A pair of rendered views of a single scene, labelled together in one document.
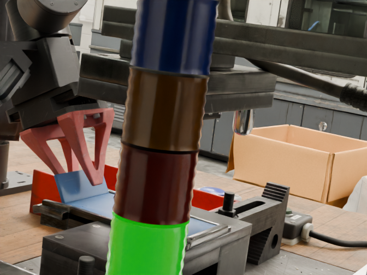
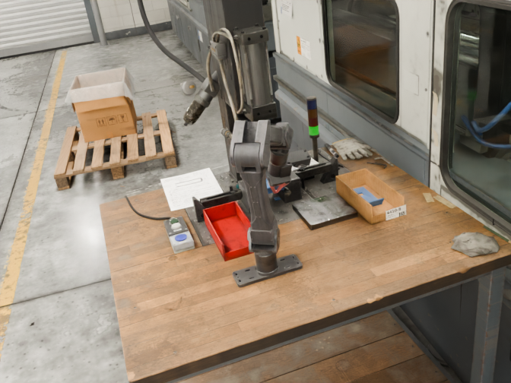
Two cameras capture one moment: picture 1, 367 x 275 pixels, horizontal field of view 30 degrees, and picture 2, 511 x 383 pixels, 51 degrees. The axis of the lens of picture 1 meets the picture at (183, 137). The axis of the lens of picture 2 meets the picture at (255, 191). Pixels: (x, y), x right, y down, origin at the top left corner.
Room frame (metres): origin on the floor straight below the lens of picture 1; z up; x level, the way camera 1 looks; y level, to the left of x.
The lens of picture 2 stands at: (1.88, 1.17, 1.83)
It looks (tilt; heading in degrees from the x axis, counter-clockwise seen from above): 27 degrees down; 224
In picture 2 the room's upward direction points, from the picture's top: 8 degrees counter-clockwise
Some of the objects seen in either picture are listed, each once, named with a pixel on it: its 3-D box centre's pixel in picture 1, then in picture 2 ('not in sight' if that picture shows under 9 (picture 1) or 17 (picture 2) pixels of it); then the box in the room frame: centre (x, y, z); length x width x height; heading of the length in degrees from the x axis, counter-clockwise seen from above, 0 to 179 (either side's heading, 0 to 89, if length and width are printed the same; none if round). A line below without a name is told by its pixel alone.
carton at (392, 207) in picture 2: not in sight; (369, 195); (0.46, 0.33, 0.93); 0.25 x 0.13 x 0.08; 59
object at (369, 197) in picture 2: not in sight; (364, 194); (0.45, 0.30, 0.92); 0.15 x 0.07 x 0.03; 58
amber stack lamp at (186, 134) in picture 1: (164, 107); (312, 112); (0.32, 0.01, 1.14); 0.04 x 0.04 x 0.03
